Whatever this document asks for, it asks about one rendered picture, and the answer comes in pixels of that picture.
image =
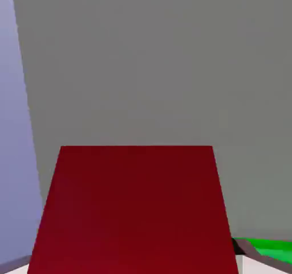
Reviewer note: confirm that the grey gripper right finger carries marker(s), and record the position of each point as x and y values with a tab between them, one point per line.
253	264

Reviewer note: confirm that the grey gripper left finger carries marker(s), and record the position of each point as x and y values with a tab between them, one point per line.
13	269

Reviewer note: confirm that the small red cube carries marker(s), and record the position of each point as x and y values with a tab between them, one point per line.
134	210

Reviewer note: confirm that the small green cube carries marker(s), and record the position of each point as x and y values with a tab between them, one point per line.
273	248

